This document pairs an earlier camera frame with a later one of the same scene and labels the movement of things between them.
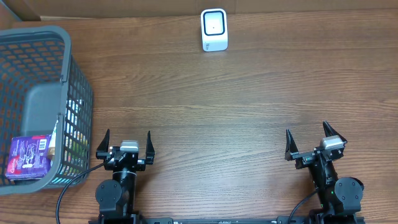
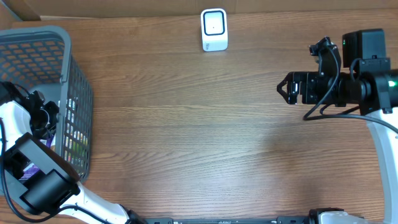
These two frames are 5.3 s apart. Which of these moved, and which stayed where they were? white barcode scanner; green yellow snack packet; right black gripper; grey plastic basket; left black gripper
Moved: left black gripper; right black gripper
Stayed: white barcode scanner; green yellow snack packet; grey plastic basket
